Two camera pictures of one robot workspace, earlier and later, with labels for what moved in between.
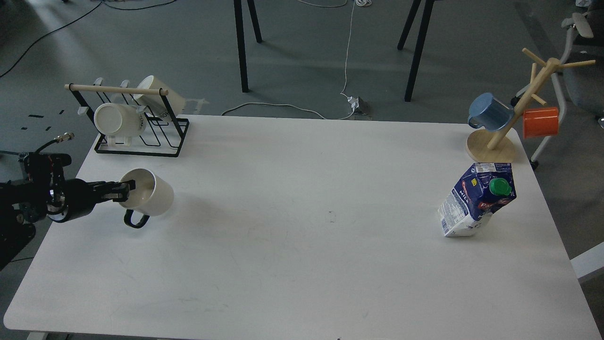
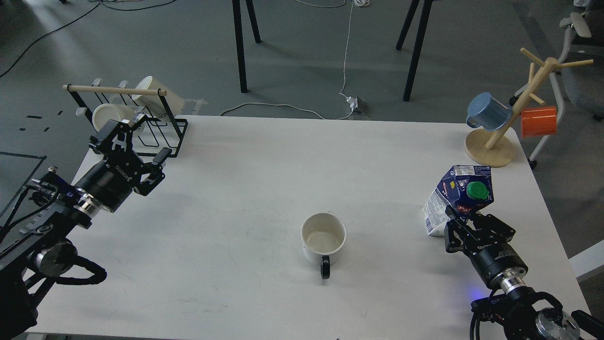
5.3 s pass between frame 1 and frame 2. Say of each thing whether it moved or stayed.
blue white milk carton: moved
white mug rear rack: stayed
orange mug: stayed
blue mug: stayed
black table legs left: stayed
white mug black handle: moved
